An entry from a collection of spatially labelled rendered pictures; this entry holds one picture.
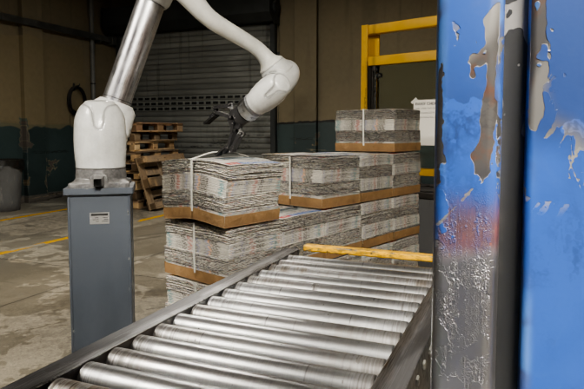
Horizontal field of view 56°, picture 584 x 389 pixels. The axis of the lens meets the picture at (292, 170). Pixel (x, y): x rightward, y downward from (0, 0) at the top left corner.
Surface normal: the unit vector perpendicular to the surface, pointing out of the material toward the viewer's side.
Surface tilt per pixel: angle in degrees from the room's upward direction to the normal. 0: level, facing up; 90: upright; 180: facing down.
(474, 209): 90
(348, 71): 90
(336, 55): 90
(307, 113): 90
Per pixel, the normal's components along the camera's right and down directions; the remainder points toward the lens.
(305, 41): -0.39, 0.07
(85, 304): 0.24, 0.07
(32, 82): 0.92, 0.03
